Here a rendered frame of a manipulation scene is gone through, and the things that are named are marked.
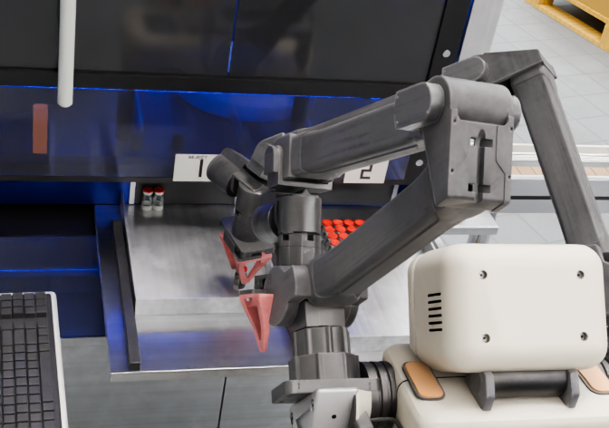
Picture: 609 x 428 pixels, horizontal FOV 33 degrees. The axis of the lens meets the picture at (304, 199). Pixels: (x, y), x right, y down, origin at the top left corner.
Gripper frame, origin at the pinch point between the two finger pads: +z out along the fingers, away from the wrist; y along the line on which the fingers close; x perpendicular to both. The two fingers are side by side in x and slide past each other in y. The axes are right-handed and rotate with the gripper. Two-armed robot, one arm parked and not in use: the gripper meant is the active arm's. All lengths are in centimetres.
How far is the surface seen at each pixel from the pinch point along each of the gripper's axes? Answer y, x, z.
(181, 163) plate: 21.4, 4.1, -10.2
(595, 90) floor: 188, -294, 102
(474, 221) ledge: 7, -59, 5
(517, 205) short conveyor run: 11, -75, 7
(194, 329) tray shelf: -8.1, 12.0, 3.6
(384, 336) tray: -23.0, -17.2, 0.0
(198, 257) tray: 10.4, 3.5, 4.1
